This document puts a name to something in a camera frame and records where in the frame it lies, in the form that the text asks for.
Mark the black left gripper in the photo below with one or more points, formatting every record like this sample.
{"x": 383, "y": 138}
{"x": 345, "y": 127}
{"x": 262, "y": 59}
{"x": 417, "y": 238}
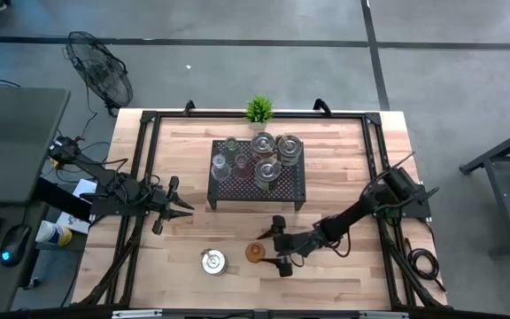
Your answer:
{"x": 164, "y": 199}

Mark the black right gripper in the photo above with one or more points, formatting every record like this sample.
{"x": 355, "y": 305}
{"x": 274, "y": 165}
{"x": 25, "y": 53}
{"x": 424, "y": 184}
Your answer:
{"x": 292, "y": 246}

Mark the amber glass candlestick holder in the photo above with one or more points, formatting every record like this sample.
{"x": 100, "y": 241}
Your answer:
{"x": 254, "y": 252}

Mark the clear glass candlestick holder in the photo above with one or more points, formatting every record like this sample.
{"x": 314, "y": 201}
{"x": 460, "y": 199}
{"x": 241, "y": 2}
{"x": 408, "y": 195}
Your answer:
{"x": 219, "y": 170}

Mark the pink glass candlestick holder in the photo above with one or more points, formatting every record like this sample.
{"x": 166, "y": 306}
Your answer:
{"x": 241, "y": 168}

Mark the green glass candlestick holder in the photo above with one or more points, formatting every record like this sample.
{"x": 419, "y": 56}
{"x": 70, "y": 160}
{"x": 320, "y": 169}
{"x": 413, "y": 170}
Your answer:
{"x": 231, "y": 144}

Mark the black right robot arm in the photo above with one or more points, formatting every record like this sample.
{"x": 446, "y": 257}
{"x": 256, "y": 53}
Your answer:
{"x": 352, "y": 217}

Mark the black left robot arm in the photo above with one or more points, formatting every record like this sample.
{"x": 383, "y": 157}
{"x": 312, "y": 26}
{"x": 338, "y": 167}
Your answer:
{"x": 118, "y": 190}

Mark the black perforated metal riser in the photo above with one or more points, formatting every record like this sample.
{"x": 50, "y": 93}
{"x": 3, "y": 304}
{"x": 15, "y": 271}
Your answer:
{"x": 290, "y": 186}

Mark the white paper sheet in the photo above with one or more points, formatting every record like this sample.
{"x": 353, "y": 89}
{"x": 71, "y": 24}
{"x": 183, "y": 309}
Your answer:
{"x": 82, "y": 188}

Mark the small green potted plant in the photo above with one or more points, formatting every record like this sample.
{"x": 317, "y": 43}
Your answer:
{"x": 259, "y": 111}

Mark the white canister yellow lid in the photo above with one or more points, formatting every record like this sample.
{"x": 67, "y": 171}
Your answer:
{"x": 51, "y": 232}

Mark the yellow power plug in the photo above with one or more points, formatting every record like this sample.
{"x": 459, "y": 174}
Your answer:
{"x": 55, "y": 165}

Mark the black floor fan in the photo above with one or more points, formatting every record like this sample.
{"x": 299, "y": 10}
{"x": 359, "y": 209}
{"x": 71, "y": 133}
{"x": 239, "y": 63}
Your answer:
{"x": 100, "y": 68}

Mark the black computer mouse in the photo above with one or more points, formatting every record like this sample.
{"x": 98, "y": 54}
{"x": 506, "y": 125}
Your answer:
{"x": 16, "y": 243}

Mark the light grey desk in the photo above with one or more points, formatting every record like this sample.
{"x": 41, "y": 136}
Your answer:
{"x": 16, "y": 142}

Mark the black aluminium table frame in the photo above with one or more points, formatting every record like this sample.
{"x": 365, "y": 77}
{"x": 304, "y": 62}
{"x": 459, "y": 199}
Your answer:
{"x": 202, "y": 114}

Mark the black rail with silver brackets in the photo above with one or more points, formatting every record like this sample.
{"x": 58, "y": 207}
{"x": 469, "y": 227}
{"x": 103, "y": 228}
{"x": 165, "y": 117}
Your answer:
{"x": 60, "y": 315}

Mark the black metal table frame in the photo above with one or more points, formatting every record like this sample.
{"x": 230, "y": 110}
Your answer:
{"x": 503, "y": 199}

